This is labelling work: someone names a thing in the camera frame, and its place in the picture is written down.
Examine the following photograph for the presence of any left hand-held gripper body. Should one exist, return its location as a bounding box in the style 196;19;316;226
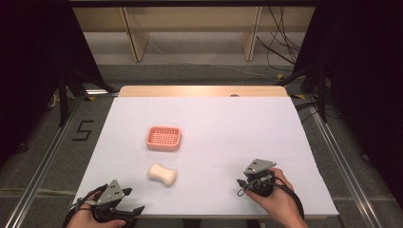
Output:
90;179;135;223

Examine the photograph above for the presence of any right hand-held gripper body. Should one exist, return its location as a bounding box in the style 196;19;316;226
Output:
242;158;278;198

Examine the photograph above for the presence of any person's right hand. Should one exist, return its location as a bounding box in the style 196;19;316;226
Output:
245;167;300;222

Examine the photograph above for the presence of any person's left hand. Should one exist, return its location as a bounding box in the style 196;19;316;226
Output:
66;192;127;228

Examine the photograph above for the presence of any cream soap bar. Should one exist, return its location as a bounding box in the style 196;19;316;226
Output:
147;162;178;187

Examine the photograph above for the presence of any white table cover sheet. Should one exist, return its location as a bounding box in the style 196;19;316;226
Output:
72;96;340;220

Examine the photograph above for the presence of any pink slotted soap dish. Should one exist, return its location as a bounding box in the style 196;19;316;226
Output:
145;125;182;152

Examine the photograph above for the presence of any light wooden table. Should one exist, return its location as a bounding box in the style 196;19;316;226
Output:
117;85;340;222

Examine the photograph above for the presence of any black metal stand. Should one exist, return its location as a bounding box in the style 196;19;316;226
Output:
278;62;329;124
56;66;119;128

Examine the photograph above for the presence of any light wooden furniture leg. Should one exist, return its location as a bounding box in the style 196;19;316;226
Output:
119;7;151;63
240;7;264;63

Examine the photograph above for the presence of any dark curtain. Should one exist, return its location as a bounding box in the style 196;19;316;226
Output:
0;0;106;170
292;0;403;210

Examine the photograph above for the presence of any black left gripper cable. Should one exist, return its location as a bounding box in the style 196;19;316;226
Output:
62;184;109;228

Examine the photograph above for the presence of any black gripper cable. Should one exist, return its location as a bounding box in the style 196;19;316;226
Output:
238;176;306;221
62;184;109;228

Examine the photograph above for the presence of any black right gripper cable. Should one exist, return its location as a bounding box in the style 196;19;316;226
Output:
238;176;306;221

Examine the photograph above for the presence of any metal floor rail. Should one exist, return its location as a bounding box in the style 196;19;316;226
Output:
304;94;386;228
3;88;119;228

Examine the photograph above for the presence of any thin white floor cable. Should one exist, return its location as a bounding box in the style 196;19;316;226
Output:
147;39;278;82

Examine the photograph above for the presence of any bundle of black floor cables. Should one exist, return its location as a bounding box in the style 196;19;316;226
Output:
255;6;302;73

